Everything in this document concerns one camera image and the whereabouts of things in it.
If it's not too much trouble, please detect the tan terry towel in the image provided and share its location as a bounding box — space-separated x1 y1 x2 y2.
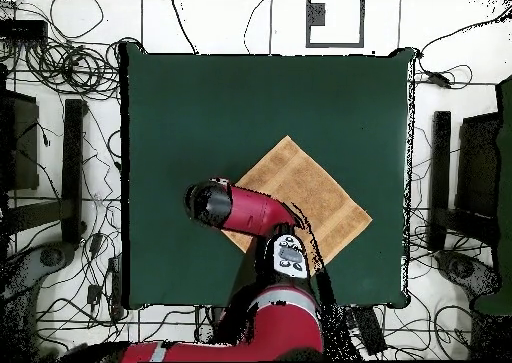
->
221 135 374 276

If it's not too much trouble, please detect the black flat box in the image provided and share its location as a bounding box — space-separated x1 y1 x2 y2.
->
0 19 48 40

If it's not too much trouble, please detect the dark green table cloth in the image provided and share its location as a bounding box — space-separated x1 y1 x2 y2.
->
119 42 416 311

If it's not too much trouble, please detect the black stand base bar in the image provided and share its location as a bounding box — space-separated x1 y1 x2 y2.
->
7 98 88 247
426 110 499 253

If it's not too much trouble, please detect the grey leg with round knob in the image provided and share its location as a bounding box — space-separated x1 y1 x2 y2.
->
434 250 501 300
0 240 77 312

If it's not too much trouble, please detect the dark square box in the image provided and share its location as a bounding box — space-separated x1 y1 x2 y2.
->
454 112 502 220
0 89 40 192

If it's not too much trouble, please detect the wide black power strip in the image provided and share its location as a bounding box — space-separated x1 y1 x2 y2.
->
351 306 388 356

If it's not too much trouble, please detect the long black power adapter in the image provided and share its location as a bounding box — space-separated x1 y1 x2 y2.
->
424 70 454 89

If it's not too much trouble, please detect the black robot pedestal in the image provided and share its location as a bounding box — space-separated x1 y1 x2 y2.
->
195 305 241 342

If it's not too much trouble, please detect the coiled black cable bundle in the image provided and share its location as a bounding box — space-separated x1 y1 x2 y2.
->
23 36 121 100

